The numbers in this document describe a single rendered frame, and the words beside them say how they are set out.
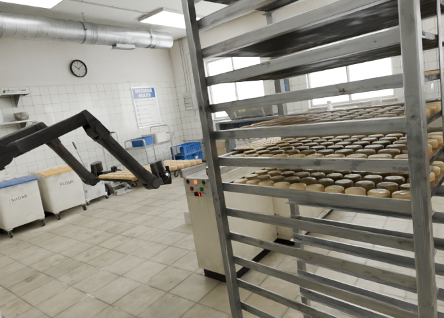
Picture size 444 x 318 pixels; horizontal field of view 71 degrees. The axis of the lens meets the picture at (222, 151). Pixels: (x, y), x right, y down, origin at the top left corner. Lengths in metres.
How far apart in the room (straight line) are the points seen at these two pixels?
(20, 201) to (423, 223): 4.90
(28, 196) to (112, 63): 3.10
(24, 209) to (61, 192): 0.53
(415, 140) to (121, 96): 6.40
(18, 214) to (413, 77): 4.98
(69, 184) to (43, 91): 1.68
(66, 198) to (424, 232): 5.07
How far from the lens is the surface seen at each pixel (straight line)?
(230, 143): 3.11
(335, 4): 0.81
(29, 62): 6.12
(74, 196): 5.49
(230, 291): 1.23
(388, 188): 0.90
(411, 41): 0.72
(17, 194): 5.16
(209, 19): 1.05
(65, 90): 6.25
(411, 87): 0.71
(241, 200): 2.45
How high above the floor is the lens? 1.32
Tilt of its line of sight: 8 degrees down
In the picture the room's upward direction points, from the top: 9 degrees counter-clockwise
